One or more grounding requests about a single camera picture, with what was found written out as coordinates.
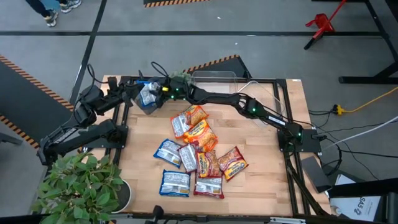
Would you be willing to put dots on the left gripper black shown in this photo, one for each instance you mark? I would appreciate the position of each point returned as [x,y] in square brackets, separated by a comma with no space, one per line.
[130,91]

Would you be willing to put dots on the black desk leg frame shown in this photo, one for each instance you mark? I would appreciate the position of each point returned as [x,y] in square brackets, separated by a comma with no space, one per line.
[357,80]

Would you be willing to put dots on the person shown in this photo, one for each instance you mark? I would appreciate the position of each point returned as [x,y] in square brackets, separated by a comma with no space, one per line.
[51,17]

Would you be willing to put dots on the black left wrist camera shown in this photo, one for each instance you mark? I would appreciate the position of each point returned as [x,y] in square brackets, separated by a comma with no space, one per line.
[112,84]

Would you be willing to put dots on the blue floor mat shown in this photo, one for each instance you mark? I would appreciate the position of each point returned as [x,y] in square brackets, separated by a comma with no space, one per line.
[54,3]

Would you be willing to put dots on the dark grey flat box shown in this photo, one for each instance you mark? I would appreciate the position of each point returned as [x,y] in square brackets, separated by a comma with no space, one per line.
[315,174]

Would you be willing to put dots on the pale green artificial succulent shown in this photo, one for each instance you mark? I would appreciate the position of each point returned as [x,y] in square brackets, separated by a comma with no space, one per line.
[181,76]

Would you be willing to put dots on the green leafy potted plant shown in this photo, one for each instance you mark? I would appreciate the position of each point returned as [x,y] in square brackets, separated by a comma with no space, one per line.
[81,186]

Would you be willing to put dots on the clear plastic bin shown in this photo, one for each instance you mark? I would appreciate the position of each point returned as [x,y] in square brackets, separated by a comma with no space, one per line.
[264,93]
[214,77]

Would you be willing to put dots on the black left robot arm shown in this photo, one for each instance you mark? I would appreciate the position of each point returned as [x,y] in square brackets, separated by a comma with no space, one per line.
[77,133]

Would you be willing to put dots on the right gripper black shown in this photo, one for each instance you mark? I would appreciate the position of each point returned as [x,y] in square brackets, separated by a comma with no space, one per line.
[175,91]

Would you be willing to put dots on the black hazard-striped floor mat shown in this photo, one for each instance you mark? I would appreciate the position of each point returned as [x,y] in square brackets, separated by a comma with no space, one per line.
[174,1]
[25,99]
[230,67]

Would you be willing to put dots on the black table-level camera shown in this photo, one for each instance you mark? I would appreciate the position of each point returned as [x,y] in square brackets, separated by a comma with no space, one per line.
[158,213]

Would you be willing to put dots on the white printed paper bag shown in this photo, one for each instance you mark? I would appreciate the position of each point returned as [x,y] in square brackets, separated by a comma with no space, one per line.
[354,207]

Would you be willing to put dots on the red metal stand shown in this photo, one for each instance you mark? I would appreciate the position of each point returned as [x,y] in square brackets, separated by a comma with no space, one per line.
[323,22]

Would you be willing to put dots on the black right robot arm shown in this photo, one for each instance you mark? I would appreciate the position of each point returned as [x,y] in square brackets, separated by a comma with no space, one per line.
[217,98]

